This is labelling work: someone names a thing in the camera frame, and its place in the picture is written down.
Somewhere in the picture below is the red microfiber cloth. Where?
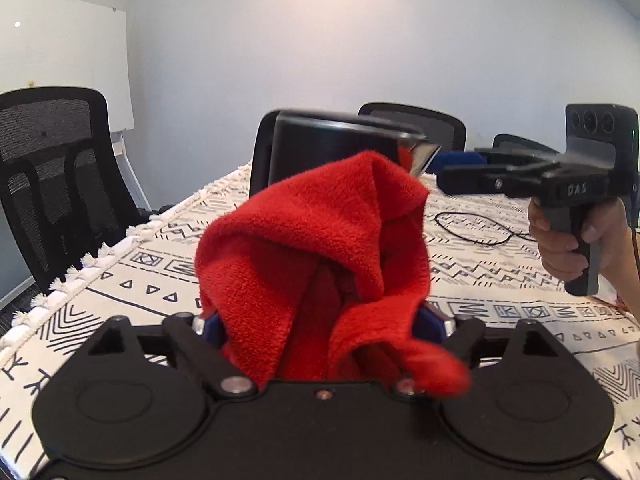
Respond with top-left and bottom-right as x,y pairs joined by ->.
195,152 -> 470,398

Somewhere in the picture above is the black electric kettle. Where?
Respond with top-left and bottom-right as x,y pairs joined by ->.
250,110 -> 442,196

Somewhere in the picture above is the person right forearm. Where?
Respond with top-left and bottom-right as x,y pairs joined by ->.
601,229 -> 639,320

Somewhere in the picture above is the person right hand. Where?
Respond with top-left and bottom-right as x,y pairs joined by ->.
528,198 -> 634,283

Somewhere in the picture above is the black mesh chair middle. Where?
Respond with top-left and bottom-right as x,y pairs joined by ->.
358,102 -> 466,152

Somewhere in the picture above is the black mesh chair right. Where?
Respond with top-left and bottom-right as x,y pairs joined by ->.
492,133 -> 558,155

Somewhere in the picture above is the patterned white tablecloth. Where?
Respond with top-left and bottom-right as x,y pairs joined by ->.
1,167 -> 639,479

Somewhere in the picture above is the black mesh chair by whiteboard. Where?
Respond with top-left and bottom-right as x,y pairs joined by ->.
1,87 -> 144,292

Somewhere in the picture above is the white whiteboard on stand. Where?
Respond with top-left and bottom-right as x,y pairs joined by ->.
0,0 -> 151,212

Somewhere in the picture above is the black power cable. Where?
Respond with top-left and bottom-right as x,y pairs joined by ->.
433,210 -> 539,247

